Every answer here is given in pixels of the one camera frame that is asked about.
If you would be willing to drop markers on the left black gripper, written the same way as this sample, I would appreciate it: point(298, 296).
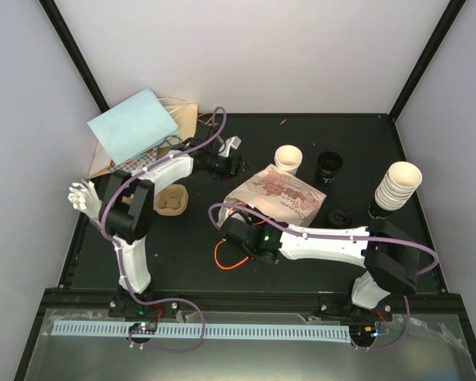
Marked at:
point(232, 171)

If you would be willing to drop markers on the cream bear paper bag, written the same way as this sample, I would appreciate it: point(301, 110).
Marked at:
point(271, 195)

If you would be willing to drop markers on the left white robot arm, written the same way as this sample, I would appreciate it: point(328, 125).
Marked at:
point(127, 207)

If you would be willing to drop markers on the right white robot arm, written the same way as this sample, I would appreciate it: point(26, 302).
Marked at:
point(390, 267)

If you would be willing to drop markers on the brown kraft paper bag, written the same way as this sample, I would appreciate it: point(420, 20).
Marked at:
point(185, 115)

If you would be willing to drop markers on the checkered paper bag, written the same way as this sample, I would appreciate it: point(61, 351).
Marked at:
point(144, 159)

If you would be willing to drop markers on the light blue paper bag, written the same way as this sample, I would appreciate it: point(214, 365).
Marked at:
point(133, 126)

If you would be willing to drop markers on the white plastic cutlery bunch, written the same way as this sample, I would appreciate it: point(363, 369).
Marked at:
point(84, 198)

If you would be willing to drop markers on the stack of white cups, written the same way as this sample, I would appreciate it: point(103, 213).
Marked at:
point(398, 185)

